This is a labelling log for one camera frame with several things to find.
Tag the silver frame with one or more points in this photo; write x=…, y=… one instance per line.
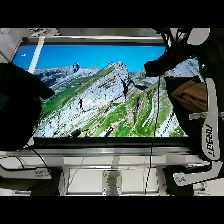
x=110, y=152

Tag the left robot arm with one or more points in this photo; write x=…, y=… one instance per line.
x=18, y=110

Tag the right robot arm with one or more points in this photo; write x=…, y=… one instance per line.
x=212, y=116

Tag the brown garment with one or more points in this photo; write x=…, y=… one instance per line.
x=190, y=95

